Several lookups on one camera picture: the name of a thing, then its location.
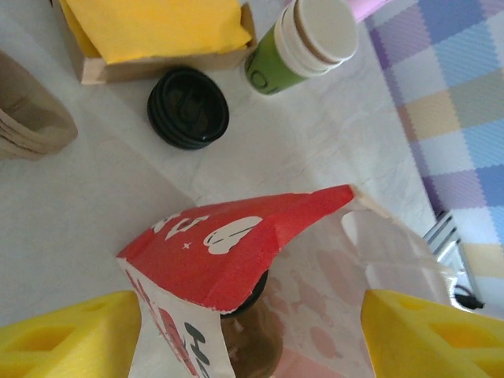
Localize stack of black cup lids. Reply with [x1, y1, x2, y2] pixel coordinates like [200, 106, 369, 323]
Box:
[147, 66, 230, 150]

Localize aluminium side rail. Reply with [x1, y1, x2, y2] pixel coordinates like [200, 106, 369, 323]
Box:
[423, 210, 461, 261]

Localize brown pulp cup carrier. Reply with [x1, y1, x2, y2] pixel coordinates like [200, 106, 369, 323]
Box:
[220, 302, 284, 378]

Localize stack of pulp cup carriers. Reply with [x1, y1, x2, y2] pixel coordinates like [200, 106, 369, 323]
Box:
[0, 50, 79, 161]

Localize red white paper bag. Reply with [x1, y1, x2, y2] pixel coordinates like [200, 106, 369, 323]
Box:
[116, 183, 458, 378]

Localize stack of green paper cups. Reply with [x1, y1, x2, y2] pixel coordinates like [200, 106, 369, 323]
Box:
[243, 0, 360, 97]

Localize pink cylindrical holder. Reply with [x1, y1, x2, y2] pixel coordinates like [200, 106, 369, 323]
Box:
[348, 0, 419, 24]

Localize cardboard napkin box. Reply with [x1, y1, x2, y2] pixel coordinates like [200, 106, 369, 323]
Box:
[50, 0, 259, 86]

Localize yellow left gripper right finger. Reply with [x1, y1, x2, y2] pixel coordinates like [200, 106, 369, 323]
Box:
[361, 289, 504, 378]

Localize yellow paper napkins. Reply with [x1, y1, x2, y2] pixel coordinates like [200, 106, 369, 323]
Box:
[58, 0, 253, 65]

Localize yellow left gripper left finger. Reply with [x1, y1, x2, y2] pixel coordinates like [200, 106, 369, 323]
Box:
[0, 290, 142, 378]

